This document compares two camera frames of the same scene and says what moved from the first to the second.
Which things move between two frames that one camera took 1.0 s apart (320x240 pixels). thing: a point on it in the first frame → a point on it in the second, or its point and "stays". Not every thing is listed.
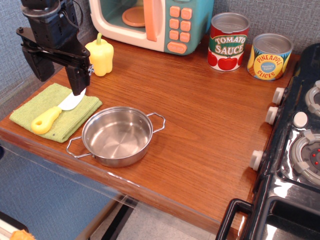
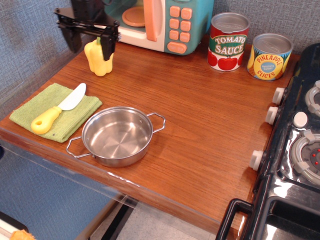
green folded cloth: [36, 100] stays
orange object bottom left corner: [21, 234] stays
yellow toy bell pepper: [101, 54] stays
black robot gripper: [53, 35] → [91, 15]
